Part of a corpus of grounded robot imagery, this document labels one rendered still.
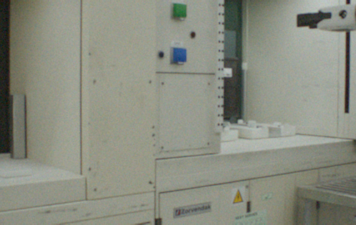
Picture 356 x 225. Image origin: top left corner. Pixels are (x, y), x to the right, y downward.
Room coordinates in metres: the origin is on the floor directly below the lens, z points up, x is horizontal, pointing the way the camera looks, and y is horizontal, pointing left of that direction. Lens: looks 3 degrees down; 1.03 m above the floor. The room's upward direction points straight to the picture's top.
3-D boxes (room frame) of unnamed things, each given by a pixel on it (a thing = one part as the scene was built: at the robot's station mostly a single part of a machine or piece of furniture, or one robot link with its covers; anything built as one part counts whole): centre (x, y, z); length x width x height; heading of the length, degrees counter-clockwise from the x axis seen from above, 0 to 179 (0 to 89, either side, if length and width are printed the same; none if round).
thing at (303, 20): (1.20, -0.28, 1.19); 0.07 x 0.03 x 0.03; 39
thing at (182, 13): (1.18, 0.01, 1.20); 0.03 x 0.02 x 0.03; 129
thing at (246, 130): (1.75, -0.23, 0.89); 0.22 x 0.21 x 0.04; 39
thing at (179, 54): (1.18, 0.01, 1.10); 0.03 x 0.02 x 0.03; 129
